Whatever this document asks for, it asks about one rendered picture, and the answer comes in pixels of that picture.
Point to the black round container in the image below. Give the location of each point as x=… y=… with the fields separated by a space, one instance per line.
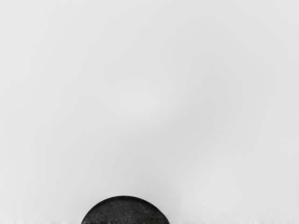
x=123 y=211

